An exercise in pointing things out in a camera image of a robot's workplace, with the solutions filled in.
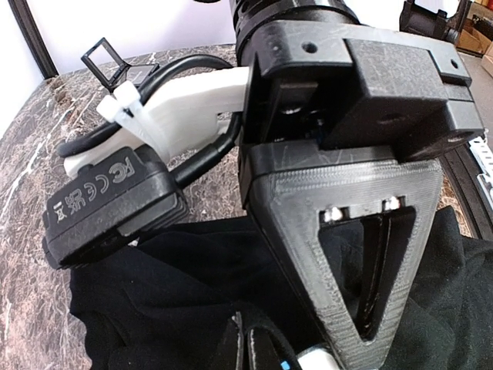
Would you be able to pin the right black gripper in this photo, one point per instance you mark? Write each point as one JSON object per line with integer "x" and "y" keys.
{"x": 342, "y": 85}

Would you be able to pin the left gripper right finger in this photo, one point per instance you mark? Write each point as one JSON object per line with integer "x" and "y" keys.
{"x": 262, "y": 353}

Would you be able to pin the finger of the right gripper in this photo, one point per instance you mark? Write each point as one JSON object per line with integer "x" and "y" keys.
{"x": 348, "y": 228}

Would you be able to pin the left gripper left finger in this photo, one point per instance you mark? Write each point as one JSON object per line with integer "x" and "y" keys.
{"x": 231, "y": 349}

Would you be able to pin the black t-shirt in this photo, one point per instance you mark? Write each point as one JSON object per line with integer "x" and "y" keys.
{"x": 165, "y": 303}

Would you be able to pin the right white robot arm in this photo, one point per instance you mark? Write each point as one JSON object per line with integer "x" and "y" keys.
{"x": 343, "y": 128}

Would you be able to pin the black display stand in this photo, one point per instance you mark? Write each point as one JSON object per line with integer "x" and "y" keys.
{"x": 105, "y": 63}

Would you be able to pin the white slotted cable duct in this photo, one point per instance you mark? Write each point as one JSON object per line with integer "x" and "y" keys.
{"x": 483, "y": 156}

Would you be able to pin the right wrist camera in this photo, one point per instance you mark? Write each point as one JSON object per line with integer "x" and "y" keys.
{"x": 133, "y": 181}

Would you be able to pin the right black frame post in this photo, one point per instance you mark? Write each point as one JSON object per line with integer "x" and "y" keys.
{"x": 33, "y": 38}

